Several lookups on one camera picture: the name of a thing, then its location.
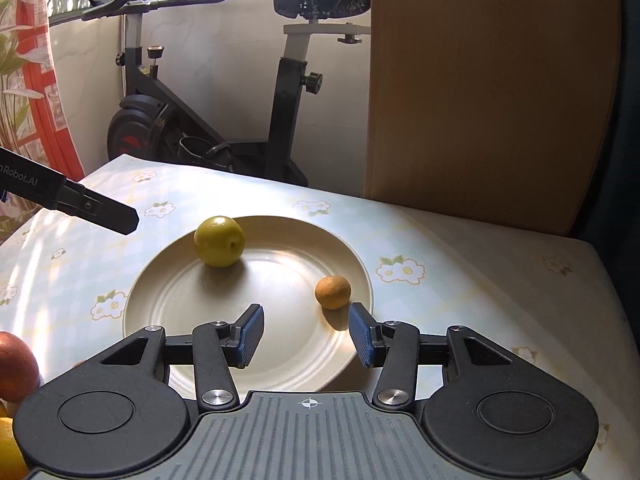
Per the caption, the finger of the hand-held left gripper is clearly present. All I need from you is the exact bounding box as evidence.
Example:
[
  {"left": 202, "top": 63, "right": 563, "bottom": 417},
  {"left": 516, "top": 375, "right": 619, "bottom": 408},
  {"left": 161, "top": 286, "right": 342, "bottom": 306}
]
[{"left": 58, "top": 179, "right": 140, "bottom": 235}]

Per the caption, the red-brown apple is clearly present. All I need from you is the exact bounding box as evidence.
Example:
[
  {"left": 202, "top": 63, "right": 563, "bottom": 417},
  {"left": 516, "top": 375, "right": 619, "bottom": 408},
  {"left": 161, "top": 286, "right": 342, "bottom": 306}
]
[{"left": 0, "top": 331, "right": 41, "bottom": 404}]

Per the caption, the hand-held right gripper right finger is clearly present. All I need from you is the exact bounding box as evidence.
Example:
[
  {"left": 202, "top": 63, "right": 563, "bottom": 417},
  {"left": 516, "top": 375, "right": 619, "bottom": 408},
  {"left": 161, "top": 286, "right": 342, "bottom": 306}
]
[{"left": 348, "top": 302, "right": 517, "bottom": 407}]

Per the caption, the small brown round fruit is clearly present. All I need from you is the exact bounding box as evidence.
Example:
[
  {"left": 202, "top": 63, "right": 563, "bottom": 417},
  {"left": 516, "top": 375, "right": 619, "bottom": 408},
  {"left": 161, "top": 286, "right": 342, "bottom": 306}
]
[{"left": 314, "top": 275, "right": 353, "bottom": 310}]

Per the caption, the red floral curtain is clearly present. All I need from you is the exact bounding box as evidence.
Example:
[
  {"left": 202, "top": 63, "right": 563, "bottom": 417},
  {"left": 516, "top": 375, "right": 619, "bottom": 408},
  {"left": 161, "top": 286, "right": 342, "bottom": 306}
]
[{"left": 0, "top": 0, "right": 87, "bottom": 223}]

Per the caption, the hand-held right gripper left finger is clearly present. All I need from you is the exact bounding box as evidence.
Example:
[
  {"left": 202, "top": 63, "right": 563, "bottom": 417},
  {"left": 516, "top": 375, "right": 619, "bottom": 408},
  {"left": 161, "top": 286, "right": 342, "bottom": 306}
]
[{"left": 100, "top": 303, "right": 266, "bottom": 409}]

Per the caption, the black stand with clamp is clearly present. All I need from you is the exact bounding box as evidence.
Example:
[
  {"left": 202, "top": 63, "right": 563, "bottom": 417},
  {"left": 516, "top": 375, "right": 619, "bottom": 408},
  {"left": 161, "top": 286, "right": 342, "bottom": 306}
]
[{"left": 79, "top": 0, "right": 374, "bottom": 187}]

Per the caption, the cream round plate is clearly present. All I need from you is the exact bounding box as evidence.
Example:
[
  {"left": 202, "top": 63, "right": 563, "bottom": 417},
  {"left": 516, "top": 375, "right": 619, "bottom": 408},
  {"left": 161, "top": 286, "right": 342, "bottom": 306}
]
[{"left": 122, "top": 215, "right": 374, "bottom": 394}]

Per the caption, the wooden board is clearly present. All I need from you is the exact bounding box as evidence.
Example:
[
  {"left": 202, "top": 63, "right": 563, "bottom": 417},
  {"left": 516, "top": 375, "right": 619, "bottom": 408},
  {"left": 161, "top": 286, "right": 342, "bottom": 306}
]
[{"left": 362, "top": 0, "right": 624, "bottom": 237}]

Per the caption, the yellow-green round fruit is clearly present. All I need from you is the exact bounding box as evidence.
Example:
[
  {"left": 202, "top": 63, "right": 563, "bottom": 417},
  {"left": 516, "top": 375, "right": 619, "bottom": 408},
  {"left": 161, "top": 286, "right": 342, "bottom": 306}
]
[{"left": 193, "top": 215, "right": 246, "bottom": 268}]

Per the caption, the dark teal curtain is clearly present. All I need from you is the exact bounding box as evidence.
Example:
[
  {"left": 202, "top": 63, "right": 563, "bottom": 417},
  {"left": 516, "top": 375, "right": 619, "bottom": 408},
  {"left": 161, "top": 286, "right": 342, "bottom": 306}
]
[{"left": 570, "top": 0, "right": 640, "bottom": 341}]

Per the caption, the orange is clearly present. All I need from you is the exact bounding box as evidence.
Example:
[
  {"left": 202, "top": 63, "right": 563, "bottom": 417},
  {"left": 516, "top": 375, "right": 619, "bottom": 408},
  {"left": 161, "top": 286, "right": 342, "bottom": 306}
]
[{"left": 0, "top": 416, "right": 30, "bottom": 480}]

